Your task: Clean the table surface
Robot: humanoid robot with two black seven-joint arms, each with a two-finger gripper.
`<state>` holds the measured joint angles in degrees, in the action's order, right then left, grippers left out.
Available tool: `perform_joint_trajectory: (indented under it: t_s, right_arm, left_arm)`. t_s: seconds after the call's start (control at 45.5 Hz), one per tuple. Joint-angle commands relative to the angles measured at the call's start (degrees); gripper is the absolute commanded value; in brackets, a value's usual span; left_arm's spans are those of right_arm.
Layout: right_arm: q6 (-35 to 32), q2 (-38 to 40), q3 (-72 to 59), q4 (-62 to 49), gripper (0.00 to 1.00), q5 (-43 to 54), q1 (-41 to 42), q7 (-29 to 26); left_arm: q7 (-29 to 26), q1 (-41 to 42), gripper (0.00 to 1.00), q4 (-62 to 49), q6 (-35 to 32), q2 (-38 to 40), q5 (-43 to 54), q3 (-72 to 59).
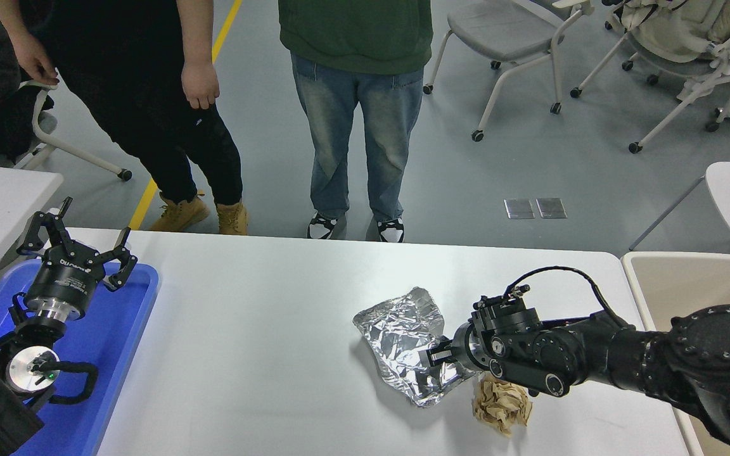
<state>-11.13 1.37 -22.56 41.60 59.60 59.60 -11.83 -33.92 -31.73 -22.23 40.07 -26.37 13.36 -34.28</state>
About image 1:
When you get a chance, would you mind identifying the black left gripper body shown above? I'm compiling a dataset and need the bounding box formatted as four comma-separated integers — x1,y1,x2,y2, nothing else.
24,246,107,314

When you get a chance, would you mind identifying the cream jacket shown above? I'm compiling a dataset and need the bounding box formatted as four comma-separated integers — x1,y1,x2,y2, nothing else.
615,0,730,63

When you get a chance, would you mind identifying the silver foil tray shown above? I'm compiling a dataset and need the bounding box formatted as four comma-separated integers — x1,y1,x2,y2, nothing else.
352,286,483,408

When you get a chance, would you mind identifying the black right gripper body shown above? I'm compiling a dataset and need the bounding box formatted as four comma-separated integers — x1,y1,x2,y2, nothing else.
452,321,476,374

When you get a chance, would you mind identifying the blue plastic tray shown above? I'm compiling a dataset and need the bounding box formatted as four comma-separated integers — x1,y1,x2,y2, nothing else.
0,258,160,456

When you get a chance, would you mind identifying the white frame wheeled chair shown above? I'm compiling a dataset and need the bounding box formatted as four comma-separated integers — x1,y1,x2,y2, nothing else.
569,0,730,153

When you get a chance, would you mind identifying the tan paper ball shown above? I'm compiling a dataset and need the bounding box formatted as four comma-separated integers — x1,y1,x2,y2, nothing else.
472,374,533,438

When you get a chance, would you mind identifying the grey seat wheeled chair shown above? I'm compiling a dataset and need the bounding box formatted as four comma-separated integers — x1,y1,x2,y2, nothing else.
422,0,594,142

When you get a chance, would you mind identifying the large pale plastic bin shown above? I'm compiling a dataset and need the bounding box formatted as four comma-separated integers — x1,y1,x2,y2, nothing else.
620,251,730,456

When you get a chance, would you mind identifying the person's hand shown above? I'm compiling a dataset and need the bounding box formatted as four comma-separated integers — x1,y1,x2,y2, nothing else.
11,35,61,87
181,60,221,111

